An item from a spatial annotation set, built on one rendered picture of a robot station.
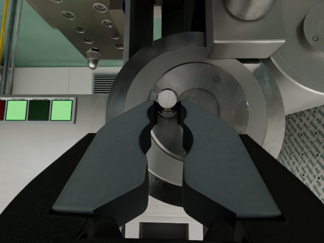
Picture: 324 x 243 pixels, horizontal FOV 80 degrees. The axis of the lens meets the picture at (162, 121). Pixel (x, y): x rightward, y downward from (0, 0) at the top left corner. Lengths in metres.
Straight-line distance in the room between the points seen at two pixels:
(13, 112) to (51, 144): 0.13
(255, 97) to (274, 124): 0.03
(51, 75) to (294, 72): 3.45
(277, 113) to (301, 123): 0.18
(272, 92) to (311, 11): 0.08
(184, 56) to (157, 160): 0.09
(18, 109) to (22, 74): 3.18
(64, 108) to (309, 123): 0.51
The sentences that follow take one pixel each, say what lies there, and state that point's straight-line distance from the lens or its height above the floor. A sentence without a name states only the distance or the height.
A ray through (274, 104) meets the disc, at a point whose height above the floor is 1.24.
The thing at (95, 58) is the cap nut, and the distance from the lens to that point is 0.56.
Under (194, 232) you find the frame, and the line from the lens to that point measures 0.54.
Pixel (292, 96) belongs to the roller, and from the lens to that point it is 0.22.
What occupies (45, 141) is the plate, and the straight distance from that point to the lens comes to 0.58.
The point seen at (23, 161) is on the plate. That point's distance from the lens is 0.62.
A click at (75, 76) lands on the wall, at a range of 3.35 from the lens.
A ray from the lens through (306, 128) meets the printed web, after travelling 0.35.
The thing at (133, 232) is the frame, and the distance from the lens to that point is 0.54.
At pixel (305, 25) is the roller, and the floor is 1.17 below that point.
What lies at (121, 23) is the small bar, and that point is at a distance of 0.41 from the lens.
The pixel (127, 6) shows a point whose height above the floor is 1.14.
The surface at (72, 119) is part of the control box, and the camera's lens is 0.55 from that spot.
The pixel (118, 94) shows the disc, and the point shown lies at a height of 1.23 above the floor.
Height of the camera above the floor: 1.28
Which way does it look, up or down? 8 degrees down
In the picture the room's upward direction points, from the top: 179 degrees counter-clockwise
